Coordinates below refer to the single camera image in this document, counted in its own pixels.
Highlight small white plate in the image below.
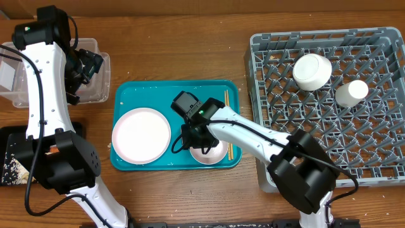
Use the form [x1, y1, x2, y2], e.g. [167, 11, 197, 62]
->
[190, 141, 228, 165]

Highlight wooden chopstick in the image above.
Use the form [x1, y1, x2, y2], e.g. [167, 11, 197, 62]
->
[225, 90, 235, 160]
[223, 91, 232, 161]

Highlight large white plate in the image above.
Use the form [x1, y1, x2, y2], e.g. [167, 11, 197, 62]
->
[111, 108, 171, 165]

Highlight rice and peanut scraps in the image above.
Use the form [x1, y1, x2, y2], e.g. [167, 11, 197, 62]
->
[1, 153, 29, 186]

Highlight white bowl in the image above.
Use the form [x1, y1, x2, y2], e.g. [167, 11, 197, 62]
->
[292, 53, 332, 91]

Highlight white cup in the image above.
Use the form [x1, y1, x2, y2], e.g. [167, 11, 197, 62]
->
[335, 80, 369, 108]

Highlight orange carrot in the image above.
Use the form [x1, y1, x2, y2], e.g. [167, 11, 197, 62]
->
[45, 146, 59, 155]

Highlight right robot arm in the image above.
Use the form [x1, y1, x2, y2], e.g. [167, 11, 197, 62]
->
[171, 91, 339, 227]

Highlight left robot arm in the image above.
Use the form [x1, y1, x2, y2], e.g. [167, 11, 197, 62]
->
[8, 5, 135, 227]

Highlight black waste tray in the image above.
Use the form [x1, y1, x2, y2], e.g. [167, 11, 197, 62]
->
[1, 126, 100, 194]

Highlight grey dishwasher rack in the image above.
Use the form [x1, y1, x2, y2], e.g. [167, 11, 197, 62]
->
[244, 27, 404, 187]

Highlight teal serving tray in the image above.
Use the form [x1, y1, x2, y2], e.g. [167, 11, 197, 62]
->
[110, 80, 243, 171]

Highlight clear plastic bin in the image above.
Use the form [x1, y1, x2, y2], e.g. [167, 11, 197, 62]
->
[1, 38, 111, 108]

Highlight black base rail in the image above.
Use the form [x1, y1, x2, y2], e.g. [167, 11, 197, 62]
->
[135, 218, 361, 228]

